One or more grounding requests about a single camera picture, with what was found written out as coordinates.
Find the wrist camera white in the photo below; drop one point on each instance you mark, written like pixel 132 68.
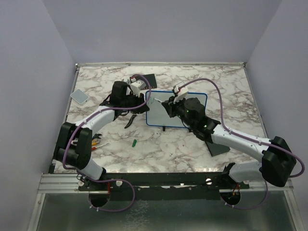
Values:
pixel 179 92
pixel 136 86

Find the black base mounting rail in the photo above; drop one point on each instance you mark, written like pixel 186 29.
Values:
pixel 162 186

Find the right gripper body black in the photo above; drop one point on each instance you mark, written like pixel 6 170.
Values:
pixel 180 109

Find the green marker cap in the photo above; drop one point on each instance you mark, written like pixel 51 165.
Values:
pixel 134 143

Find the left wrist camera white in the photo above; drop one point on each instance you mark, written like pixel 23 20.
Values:
pixel 136 86

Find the orange handled screwdriver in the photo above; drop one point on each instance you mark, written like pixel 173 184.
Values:
pixel 98 146

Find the blue framed whiteboard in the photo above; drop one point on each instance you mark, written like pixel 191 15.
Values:
pixel 157 115

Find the small white square device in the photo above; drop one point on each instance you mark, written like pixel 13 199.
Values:
pixel 79 97

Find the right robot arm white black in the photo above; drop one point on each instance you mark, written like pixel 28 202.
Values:
pixel 273 161

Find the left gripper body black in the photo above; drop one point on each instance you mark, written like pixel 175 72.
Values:
pixel 134 100

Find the black rectangular block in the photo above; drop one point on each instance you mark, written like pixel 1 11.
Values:
pixel 217 149

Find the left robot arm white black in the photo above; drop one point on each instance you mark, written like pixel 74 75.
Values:
pixel 74 144

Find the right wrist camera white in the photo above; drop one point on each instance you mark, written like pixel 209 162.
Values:
pixel 179 92

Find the black network switch box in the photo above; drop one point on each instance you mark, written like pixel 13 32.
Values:
pixel 150 78

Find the black handled pliers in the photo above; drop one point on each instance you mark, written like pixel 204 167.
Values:
pixel 130 121

